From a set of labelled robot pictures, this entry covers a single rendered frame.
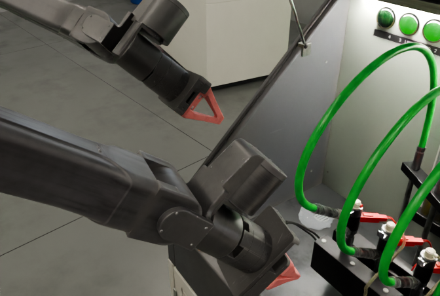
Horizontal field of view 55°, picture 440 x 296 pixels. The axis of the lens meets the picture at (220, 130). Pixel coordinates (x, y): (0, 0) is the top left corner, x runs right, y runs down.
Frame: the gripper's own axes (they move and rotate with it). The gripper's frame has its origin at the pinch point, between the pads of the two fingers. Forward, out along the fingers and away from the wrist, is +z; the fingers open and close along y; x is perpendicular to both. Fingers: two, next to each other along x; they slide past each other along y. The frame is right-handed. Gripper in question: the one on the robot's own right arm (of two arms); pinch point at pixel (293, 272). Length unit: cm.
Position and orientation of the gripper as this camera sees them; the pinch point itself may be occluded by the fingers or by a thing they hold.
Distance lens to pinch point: 60.6
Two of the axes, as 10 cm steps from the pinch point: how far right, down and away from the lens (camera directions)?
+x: -3.6, -4.7, 8.0
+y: 6.8, -7.3, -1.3
